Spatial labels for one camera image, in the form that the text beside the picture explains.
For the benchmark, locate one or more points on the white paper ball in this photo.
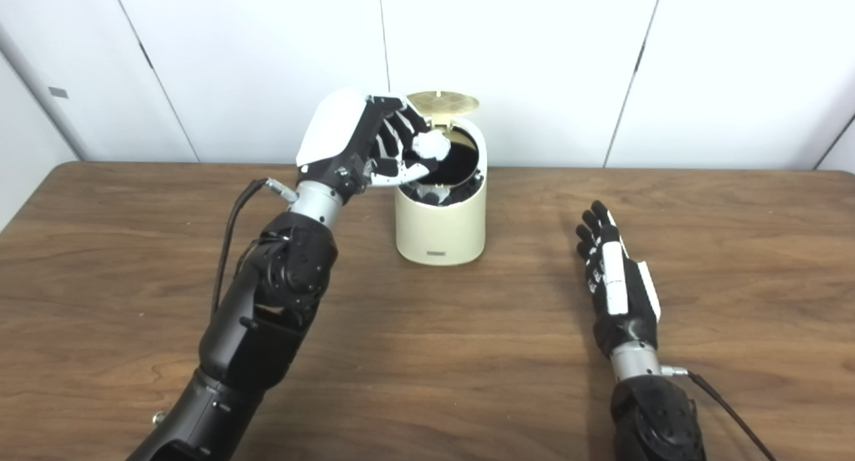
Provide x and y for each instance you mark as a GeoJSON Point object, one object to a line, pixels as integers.
{"type": "Point", "coordinates": [431, 145]}

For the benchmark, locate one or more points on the cream round bin lid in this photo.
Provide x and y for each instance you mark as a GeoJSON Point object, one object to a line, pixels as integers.
{"type": "Point", "coordinates": [444, 103]}

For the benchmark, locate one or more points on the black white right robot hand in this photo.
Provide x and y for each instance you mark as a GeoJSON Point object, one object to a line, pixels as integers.
{"type": "Point", "coordinates": [631, 314]}

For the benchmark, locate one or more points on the cream-colored bin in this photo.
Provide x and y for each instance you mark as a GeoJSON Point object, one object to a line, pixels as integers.
{"type": "Point", "coordinates": [441, 230]}

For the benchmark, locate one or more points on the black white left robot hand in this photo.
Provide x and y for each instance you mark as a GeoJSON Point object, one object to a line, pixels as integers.
{"type": "Point", "coordinates": [334, 127]}

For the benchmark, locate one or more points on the small grey wall label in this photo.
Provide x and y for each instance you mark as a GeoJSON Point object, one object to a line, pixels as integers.
{"type": "Point", "coordinates": [58, 92]}

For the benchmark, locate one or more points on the black bin liner bag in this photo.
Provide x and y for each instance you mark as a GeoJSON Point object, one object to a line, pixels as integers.
{"type": "Point", "coordinates": [461, 160]}

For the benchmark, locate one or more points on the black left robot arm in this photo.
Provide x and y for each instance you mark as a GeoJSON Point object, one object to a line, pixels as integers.
{"type": "Point", "coordinates": [260, 327]}

